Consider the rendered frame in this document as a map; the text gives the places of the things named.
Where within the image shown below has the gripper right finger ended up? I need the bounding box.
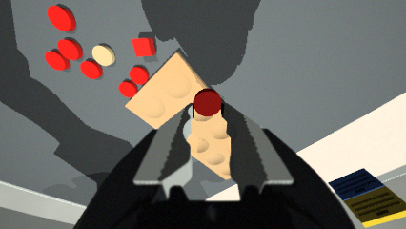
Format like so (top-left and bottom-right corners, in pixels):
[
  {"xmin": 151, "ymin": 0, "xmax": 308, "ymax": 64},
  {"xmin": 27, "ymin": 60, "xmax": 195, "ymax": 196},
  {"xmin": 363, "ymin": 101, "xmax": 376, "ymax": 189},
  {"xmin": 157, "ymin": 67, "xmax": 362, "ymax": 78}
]
[{"xmin": 221, "ymin": 102, "xmax": 355, "ymax": 229}]

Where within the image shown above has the tan tray with round pockets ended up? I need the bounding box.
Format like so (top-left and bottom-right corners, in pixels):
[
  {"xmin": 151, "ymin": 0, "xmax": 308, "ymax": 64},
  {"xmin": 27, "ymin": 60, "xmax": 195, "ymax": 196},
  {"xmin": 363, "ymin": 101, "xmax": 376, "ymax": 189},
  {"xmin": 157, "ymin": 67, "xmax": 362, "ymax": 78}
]
[{"xmin": 125, "ymin": 52, "xmax": 231, "ymax": 179}]

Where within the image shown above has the red cube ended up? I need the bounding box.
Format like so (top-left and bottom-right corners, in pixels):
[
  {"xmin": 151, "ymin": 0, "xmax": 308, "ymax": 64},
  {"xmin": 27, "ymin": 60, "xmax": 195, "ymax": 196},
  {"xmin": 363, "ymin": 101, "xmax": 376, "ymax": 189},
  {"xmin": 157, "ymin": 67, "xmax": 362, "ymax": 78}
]
[{"xmin": 132, "ymin": 38, "xmax": 156, "ymax": 56}]

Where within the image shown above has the cream disc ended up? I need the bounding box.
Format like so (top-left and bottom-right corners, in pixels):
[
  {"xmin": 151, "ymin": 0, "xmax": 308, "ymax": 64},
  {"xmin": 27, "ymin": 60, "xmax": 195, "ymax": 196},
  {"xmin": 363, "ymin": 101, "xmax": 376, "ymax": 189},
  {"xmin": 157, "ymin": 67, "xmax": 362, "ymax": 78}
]
[{"xmin": 92, "ymin": 46, "xmax": 115, "ymax": 66}]

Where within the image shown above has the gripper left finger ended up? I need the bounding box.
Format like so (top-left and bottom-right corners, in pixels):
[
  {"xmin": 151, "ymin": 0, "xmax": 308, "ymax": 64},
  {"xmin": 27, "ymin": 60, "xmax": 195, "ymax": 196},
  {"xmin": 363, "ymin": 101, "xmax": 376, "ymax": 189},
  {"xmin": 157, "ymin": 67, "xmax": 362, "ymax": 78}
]
[{"xmin": 78, "ymin": 102, "xmax": 194, "ymax": 229}]

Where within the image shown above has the red disc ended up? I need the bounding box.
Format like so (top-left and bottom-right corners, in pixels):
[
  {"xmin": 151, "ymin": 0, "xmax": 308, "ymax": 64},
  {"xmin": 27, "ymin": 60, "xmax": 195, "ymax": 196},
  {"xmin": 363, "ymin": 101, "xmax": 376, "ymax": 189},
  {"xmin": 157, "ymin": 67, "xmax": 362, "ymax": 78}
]
[
  {"xmin": 45, "ymin": 51, "xmax": 70, "ymax": 71},
  {"xmin": 193, "ymin": 88, "xmax": 222, "ymax": 116},
  {"xmin": 130, "ymin": 66, "xmax": 149, "ymax": 84},
  {"xmin": 80, "ymin": 60, "xmax": 103, "ymax": 79},
  {"xmin": 58, "ymin": 39, "xmax": 83, "ymax": 60},
  {"xmin": 119, "ymin": 81, "xmax": 137, "ymax": 97},
  {"xmin": 48, "ymin": 6, "xmax": 76, "ymax": 31}
]

